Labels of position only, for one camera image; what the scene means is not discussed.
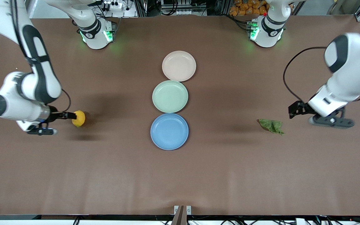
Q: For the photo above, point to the blue plate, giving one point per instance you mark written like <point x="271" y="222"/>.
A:
<point x="169" y="131"/>

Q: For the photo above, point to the green plate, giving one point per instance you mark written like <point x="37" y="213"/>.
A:
<point x="170" y="97"/>

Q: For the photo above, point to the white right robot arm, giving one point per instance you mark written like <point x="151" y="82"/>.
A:
<point x="39" y="78"/>

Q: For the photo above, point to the beige plate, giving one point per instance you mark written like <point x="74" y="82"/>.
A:
<point x="179" y="66"/>

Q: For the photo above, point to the silver metal bracket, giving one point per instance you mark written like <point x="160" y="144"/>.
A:
<point x="188" y="208"/>

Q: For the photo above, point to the brown post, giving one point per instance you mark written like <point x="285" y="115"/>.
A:
<point x="180" y="218"/>

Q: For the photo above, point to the pile of orange objects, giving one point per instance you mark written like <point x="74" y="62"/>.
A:
<point x="245" y="7"/>

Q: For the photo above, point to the green lettuce leaf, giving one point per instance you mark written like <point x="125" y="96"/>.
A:
<point x="272" y="126"/>

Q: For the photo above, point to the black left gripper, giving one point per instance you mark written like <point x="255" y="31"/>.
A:
<point x="300" y="107"/>

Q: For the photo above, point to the white power strip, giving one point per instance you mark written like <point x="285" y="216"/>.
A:
<point x="116" y="5"/>

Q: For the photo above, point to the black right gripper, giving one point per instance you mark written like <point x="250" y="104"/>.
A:
<point x="54" y="116"/>

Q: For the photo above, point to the yellow lemon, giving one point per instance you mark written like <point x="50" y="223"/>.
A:
<point x="80" y="122"/>

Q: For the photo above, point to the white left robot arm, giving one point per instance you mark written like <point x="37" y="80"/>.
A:
<point x="352" y="72"/>

